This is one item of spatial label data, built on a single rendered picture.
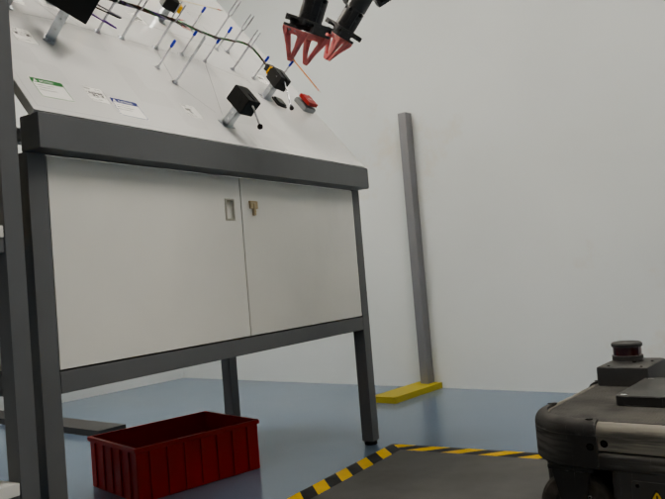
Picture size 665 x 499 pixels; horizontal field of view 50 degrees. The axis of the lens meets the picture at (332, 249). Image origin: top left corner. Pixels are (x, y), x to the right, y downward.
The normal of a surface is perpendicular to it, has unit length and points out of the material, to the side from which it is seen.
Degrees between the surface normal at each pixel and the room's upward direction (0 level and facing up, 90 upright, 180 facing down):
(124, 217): 90
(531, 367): 90
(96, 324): 90
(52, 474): 90
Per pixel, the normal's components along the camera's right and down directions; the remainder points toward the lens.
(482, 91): -0.63, 0.02
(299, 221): 0.84, -0.09
